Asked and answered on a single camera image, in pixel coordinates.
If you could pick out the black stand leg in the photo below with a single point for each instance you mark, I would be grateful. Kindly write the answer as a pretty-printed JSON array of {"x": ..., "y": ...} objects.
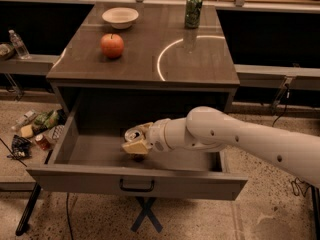
[
  {"x": 23, "y": 223},
  {"x": 316, "y": 209}
]

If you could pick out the bowl on left ledge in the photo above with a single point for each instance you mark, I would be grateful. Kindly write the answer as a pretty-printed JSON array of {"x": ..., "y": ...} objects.
[{"x": 6, "y": 51}]

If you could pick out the green snack bag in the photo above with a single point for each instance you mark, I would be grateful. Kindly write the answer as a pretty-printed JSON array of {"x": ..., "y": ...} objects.
[{"x": 47, "y": 120}]

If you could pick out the black stand leg left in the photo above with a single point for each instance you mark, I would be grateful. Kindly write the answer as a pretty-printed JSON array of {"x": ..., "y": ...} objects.
[{"x": 23, "y": 223}]

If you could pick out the small red can on floor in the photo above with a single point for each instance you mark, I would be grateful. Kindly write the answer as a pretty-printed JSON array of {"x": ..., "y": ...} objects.
[{"x": 42, "y": 142}]

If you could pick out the black stand leg right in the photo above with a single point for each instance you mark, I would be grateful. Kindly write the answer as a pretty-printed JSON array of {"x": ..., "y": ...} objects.
[{"x": 316, "y": 209}]

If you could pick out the white bowl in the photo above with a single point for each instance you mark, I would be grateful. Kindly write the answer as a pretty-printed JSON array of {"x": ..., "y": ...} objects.
[{"x": 120, "y": 17}]

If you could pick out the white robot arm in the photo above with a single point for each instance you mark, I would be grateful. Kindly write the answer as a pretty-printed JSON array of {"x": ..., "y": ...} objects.
[{"x": 205, "y": 128}]

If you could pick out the black drawer handle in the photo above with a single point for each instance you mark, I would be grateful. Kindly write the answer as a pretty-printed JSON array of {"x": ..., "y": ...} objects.
[{"x": 139, "y": 187}]

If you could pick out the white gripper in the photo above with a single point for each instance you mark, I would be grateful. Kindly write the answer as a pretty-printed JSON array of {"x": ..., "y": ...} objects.
[{"x": 157, "y": 137}]

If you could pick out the orange soda can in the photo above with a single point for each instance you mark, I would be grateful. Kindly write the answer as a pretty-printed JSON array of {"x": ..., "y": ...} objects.
[{"x": 129, "y": 137}]

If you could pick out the plastic bottle on floor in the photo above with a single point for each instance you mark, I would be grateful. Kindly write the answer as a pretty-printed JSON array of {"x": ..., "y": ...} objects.
[{"x": 24, "y": 120}]

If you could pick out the open grey top drawer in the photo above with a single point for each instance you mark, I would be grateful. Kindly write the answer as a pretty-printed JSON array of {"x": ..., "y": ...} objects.
[{"x": 88, "y": 157}]

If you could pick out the red apple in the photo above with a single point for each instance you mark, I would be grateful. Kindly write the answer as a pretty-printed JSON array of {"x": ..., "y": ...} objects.
[{"x": 112, "y": 46}]

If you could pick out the grey cabinet counter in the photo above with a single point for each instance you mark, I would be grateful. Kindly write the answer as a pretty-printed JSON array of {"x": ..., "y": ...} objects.
[{"x": 165, "y": 69}]

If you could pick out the green soda can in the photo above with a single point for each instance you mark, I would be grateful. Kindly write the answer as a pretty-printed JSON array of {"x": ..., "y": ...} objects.
[{"x": 192, "y": 13}]

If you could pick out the black patterned snack bag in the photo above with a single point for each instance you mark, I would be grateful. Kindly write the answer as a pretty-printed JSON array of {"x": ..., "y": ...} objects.
[{"x": 20, "y": 147}]

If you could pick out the clear plastic water bottle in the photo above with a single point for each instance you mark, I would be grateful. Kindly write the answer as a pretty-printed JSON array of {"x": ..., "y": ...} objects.
[{"x": 19, "y": 45}]

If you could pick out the yellow sponge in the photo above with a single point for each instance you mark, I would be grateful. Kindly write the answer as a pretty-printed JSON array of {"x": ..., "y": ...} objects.
[{"x": 26, "y": 131}]

